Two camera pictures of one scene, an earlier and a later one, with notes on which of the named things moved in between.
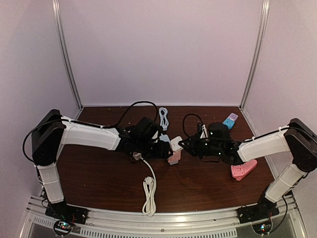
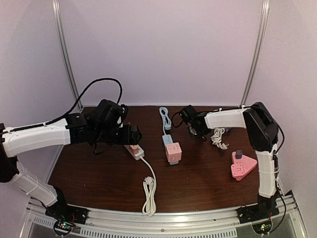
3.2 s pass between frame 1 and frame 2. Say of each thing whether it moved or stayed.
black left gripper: moved
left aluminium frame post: stayed
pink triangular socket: stayed
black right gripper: moved
